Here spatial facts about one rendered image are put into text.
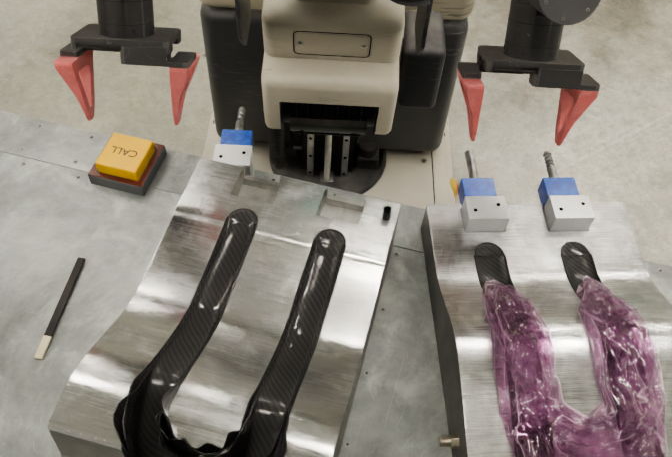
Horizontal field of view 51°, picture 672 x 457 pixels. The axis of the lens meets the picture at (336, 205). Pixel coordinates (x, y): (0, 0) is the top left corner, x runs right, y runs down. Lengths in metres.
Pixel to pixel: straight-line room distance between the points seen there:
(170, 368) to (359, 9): 0.63
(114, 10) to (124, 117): 1.48
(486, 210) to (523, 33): 0.24
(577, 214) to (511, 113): 1.39
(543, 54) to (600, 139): 1.55
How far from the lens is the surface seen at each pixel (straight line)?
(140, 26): 0.78
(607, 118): 2.39
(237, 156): 0.96
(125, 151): 1.01
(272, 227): 0.84
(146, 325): 0.78
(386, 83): 1.14
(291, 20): 1.11
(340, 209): 0.89
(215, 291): 0.81
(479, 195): 0.92
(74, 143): 1.09
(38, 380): 0.90
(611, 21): 2.76
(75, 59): 0.81
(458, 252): 0.88
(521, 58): 0.77
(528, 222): 0.93
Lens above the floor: 1.58
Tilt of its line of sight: 53 degrees down
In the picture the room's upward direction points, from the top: 4 degrees clockwise
